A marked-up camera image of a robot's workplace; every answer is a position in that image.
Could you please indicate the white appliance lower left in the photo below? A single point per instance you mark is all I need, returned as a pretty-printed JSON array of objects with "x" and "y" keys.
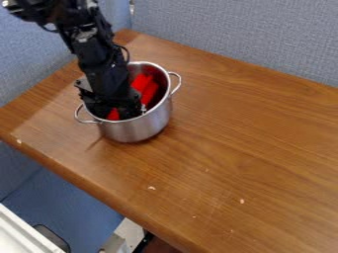
[{"x": 19, "y": 238}]

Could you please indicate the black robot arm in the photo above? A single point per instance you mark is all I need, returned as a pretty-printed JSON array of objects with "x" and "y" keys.
[{"x": 77, "y": 20}]

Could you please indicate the white table leg bracket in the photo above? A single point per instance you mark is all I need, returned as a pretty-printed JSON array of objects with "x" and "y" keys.
[{"x": 125, "y": 239}]

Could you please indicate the metal pot with handles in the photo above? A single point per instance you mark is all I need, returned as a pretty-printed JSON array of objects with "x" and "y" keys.
[{"x": 148, "y": 125}]

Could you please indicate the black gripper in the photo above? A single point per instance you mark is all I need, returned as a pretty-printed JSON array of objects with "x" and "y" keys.
[{"x": 109, "y": 88}]

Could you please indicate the red cloth object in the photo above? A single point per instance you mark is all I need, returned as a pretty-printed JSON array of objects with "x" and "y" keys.
[{"x": 149, "y": 88}]

